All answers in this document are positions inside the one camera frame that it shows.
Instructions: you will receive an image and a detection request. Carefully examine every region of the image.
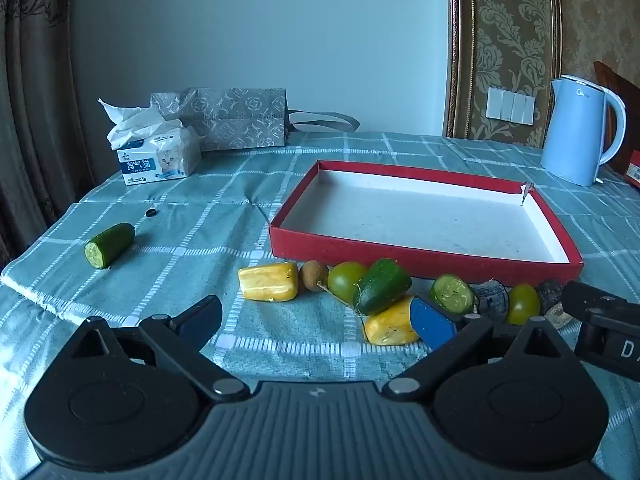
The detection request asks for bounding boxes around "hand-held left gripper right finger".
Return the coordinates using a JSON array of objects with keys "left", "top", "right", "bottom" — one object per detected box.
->
[{"left": 382, "top": 296, "right": 582, "bottom": 397}]

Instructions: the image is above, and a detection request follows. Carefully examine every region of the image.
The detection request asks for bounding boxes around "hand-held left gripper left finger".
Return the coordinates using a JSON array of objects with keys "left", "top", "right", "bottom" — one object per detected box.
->
[{"left": 62, "top": 295, "right": 251, "bottom": 402}]

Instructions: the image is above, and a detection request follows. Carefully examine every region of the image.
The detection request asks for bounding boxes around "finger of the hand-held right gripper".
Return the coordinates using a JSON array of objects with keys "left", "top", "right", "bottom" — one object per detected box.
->
[{"left": 561, "top": 280, "right": 640, "bottom": 324}]

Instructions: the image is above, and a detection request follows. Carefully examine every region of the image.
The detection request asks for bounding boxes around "yellow pepper chunk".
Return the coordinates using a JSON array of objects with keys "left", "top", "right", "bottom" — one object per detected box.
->
[
  {"left": 363, "top": 296, "right": 423, "bottom": 346},
  {"left": 237, "top": 262, "right": 299, "bottom": 303}
]

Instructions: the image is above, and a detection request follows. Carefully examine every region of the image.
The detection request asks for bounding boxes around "dark eggplant piece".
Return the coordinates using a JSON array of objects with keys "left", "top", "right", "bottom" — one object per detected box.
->
[
  {"left": 472, "top": 280, "right": 510, "bottom": 318},
  {"left": 536, "top": 278, "right": 576, "bottom": 330}
]

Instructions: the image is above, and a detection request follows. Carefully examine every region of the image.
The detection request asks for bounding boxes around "cucumber piece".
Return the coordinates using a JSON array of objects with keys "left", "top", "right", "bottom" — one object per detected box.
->
[
  {"left": 83, "top": 222, "right": 136, "bottom": 270},
  {"left": 352, "top": 258, "right": 412, "bottom": 316},
  {"left": 430, "top": 274, "right": 476, "bottom": 317}
]

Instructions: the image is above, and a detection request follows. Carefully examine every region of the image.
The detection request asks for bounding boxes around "green tomato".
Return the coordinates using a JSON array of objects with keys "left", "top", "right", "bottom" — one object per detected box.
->
[
  {"left": 327, "top": 261, "right": 370, "bottom": 298},
  {"left": 507, "top": 283, "right": 542, "bottom": 325}
]

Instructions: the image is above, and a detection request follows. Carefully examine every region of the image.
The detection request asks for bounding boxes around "red cardboard box tray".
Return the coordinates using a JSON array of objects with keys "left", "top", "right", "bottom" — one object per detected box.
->
[{"left": 268, "top": 160, "right": 584, "bottom": 288}]

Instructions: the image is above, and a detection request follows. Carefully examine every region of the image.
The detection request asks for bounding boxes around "brown longan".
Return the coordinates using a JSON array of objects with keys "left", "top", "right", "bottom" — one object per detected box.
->
[{"left": 299, "top": 260, "right": 330, "bottom": 292}]

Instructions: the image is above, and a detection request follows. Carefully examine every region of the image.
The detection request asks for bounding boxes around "checked teal tablecloth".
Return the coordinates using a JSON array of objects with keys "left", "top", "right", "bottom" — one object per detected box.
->
[{"left": 0, "top": 132, "right": 640, "bottom": 480}]

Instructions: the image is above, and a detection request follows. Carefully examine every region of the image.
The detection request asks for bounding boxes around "tissue pack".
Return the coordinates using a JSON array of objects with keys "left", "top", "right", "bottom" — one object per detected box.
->
[{"left": 97, "top": 97, "right": 203, "bottom": 187}]

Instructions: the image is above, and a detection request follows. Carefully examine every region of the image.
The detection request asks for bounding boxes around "light blue electric kettle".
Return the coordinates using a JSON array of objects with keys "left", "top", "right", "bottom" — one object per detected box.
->
[{"left": 540, "top": 75, "right": 628, "bottom": 188}]

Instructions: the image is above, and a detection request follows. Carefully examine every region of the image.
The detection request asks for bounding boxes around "grey patterned bag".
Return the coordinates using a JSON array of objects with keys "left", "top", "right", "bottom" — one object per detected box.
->
[{"left": 150, "top": 87, "right": 361, "bottom": 153}]

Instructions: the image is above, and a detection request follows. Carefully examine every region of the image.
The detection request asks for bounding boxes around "brown wooden headboard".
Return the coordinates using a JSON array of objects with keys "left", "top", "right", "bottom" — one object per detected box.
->
[{"left": 592, "top": 60, "right": 640, "bottom": 176}]

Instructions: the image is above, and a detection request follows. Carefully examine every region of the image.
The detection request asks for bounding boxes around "brown patterned curtain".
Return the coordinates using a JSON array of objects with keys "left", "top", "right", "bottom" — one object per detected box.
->
[{"left": 0, "top": 0, "right": 96, "bottom": 271}]

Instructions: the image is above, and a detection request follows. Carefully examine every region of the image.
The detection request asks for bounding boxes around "white wall switch panel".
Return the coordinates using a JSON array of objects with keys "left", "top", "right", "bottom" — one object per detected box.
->
[{"left": 486, "top": 86, "right": 536, "bottom": 123}]

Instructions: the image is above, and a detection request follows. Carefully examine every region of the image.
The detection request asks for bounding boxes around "dark wooden wall moulding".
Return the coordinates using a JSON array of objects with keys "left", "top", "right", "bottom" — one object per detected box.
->
[{"left": 443, "top": 0, "right": 563, "bottom": 150}]

